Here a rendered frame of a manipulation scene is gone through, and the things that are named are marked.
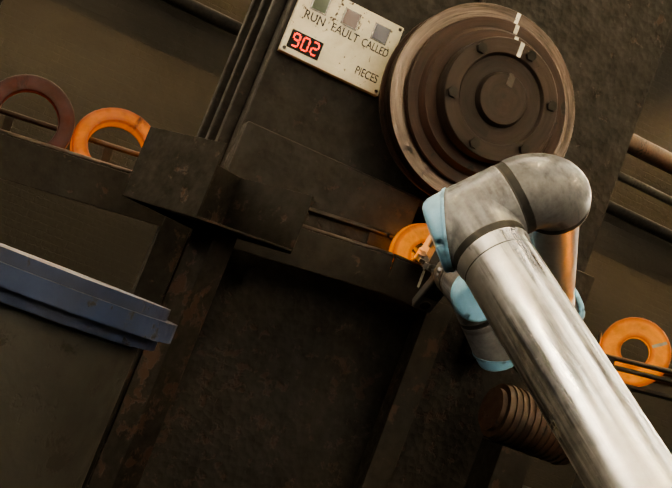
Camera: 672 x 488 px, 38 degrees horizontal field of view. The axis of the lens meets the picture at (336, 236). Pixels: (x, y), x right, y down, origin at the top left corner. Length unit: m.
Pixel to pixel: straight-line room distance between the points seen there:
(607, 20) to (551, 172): 1.25
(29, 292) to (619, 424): 0.70
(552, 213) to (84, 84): 6.98
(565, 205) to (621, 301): 8.34
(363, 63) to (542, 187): 0.97
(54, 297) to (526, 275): 0.65
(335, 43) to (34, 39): 6.12
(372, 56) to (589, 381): 1.26
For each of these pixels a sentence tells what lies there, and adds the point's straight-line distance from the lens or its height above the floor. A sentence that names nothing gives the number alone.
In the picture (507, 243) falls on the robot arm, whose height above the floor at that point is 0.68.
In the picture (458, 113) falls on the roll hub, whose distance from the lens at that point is 2.15.
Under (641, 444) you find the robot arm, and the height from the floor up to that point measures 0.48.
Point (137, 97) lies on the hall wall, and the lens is 8.25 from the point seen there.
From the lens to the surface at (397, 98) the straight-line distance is 2.19.
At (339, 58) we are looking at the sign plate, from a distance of 2.30.
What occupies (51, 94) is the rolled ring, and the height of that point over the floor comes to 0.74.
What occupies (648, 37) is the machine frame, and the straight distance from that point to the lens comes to 2.72.
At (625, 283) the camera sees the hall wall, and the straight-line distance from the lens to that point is 9.80.
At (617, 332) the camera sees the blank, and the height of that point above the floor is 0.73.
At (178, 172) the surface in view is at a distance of 1.71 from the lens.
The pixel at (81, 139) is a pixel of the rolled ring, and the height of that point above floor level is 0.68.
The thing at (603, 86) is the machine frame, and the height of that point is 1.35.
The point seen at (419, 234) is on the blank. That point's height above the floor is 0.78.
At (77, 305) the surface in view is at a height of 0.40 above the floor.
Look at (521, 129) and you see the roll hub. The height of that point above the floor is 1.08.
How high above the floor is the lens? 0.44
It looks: 7 degrees up
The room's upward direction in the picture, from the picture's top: 21 degrees clockwise
